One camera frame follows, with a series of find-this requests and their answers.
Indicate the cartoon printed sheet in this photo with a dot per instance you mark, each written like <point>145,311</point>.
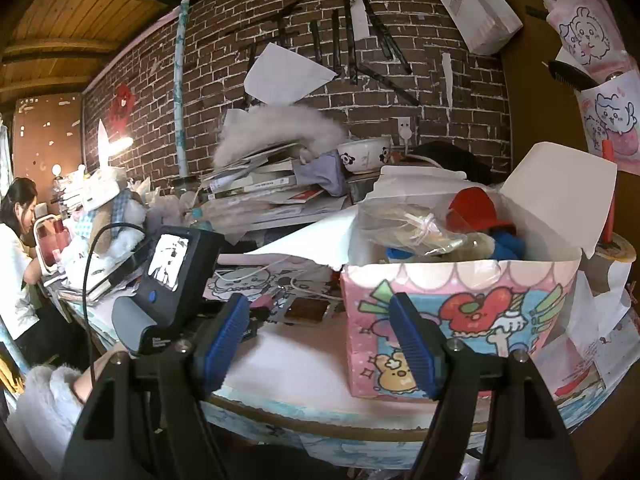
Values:
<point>235,285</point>

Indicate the grey fluffy fur piece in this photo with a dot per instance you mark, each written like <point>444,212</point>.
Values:
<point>280,127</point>

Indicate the stack of books and papers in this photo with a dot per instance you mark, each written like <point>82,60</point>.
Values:
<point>265,185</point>

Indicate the white wall socket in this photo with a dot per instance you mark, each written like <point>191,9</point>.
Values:
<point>406,129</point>

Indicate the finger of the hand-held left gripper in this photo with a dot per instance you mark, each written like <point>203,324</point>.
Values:
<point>252,329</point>

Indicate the cartoon wall organizer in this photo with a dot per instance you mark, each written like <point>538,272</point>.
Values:
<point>585,25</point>

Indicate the clear plastic bag with ribbon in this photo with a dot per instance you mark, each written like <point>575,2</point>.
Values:
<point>400,225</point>

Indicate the white printed paper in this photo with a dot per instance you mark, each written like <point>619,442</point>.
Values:
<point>590,340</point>

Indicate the pink striped paper bag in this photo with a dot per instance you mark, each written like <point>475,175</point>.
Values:
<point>475,5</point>

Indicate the black comb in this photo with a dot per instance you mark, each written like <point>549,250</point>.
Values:
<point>570,76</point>

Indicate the small maroon box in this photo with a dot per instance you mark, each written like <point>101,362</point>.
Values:
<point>261,302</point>

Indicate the black cloth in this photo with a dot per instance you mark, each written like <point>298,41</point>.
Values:
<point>455,160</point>

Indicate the brown wallet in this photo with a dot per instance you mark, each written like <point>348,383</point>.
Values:
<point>307,310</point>

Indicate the white paper sheet on wall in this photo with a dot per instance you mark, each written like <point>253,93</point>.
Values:
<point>285,75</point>

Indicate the purple cloth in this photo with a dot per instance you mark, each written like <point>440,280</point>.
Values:
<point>325,170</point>

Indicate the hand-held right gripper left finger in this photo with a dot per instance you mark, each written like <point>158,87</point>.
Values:
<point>227,342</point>

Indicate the lit desk lamp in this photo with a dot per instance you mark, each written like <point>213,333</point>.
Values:
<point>112,142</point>

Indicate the brown pinboard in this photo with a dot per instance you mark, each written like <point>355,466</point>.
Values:
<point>45,135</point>

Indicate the red wall ornament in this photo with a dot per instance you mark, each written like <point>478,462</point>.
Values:
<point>122,102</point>

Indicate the white paper strip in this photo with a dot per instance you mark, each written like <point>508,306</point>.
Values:
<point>446,80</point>

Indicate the pink cartoon paper box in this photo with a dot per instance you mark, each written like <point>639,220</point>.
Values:
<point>450,310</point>

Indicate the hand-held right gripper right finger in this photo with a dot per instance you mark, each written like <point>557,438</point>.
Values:
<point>415,355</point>

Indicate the rolled poster tube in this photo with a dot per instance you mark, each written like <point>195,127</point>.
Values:
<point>181,85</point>

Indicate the brown and white gingham plush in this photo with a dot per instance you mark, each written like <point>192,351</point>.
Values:
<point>125,232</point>

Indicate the person's left forearm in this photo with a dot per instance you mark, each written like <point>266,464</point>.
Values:
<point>50,400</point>

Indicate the red stick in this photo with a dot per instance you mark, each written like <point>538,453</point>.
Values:
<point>608,185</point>

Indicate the white panda bowl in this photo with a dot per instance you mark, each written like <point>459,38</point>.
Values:
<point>360,152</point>

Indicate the teddy bear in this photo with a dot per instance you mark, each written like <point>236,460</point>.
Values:
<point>475,210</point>

